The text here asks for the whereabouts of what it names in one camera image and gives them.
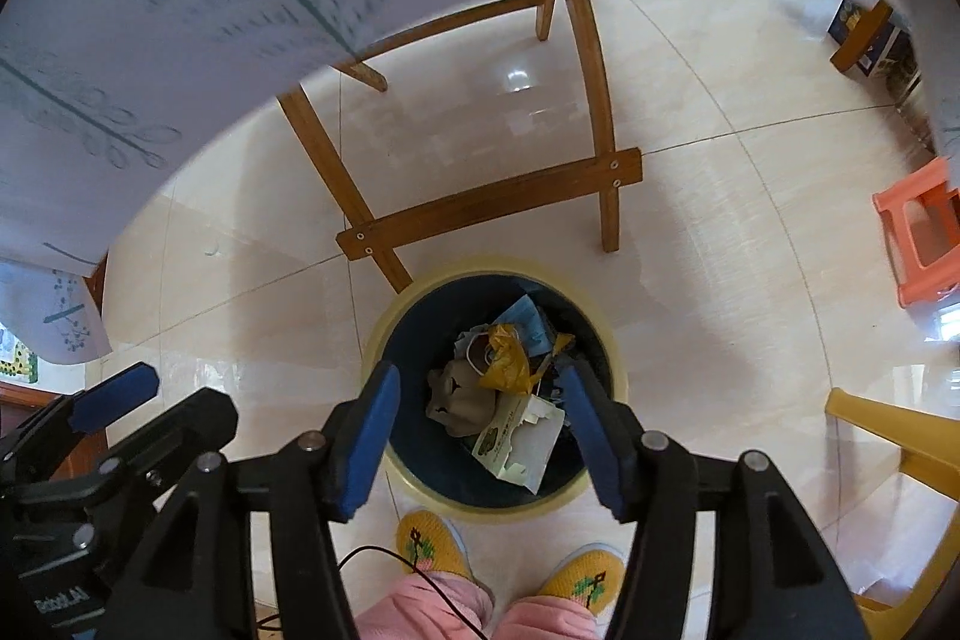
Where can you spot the pink plastic stool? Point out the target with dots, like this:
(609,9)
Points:
(915,250)

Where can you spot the wooden side table leg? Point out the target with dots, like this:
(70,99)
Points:
(862,39)

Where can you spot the yellow knitted slipper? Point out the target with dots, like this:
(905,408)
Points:
(585,576)
(431,542)

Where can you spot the animal wall poster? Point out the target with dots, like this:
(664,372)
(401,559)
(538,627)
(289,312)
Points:
(15,355)

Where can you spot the person's right leg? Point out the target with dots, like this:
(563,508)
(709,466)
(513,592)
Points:
(544,621)

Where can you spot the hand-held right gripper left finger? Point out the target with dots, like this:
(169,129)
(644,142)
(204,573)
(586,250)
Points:
(371,437)

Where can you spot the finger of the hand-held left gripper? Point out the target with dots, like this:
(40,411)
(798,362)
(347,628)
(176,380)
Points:
(112,396)
(195,422)

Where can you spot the yellow plastic chair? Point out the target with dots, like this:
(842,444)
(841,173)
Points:
(900,422)

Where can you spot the person's left leg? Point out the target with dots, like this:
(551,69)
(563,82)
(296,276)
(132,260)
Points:
(420,610)

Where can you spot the wooden table legs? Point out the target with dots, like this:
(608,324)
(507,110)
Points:
(487,197)

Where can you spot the dark cardboard box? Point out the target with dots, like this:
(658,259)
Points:
(847,16)

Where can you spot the black bin with yellow rim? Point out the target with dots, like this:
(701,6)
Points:
(420,340)

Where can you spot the person's leg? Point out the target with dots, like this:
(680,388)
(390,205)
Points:
(420,610)
(544,621)

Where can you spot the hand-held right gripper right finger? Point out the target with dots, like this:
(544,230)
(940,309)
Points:
(592,437)

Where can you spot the cream and green carton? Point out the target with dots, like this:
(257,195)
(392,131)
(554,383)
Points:
(517,445)

